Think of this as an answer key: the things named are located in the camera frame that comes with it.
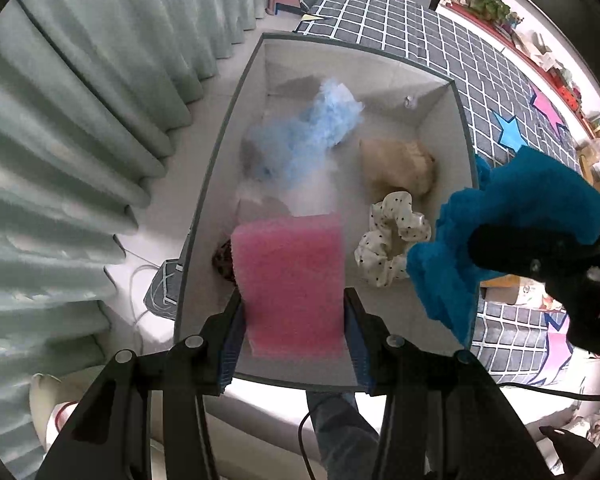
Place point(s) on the white polka dot scrunchie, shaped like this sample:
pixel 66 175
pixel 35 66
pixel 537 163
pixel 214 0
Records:
pixel 380 255

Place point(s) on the pink towel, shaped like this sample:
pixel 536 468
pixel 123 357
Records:
pixel 290 285

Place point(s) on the white cloth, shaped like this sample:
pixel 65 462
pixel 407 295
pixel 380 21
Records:
pixel 530 415

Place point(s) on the grey storage box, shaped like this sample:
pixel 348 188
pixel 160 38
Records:
pixel 330 85

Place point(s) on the white bag with red trim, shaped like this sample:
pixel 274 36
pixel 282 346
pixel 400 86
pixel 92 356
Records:
pixel 50 410

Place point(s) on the white carton with fox print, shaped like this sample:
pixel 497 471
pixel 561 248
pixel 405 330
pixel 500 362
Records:
pixel 535 297

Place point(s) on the leopard print scrunchie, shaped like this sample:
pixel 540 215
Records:
pixel 223 260

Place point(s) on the pale green curtain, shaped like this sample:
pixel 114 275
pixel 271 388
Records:
pixel 80 110

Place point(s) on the light blue fluffy cloth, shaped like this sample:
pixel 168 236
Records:
pixel 305 130

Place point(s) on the beige cloth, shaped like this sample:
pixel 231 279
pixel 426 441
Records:
pixel 395 165

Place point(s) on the potted green plants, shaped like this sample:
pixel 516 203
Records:
pixel 485 0

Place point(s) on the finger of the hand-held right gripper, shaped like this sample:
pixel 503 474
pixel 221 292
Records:
pixel 520 252

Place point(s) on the grey checked star blanket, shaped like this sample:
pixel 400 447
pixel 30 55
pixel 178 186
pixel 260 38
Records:
pixel 430 45

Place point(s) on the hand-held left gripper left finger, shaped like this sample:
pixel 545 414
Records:
pixel 232 332

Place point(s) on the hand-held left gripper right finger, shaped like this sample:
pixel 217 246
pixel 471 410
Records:
pixel 357 342

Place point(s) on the person's blue jeans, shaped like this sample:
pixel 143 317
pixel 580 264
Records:
pixel 345 435

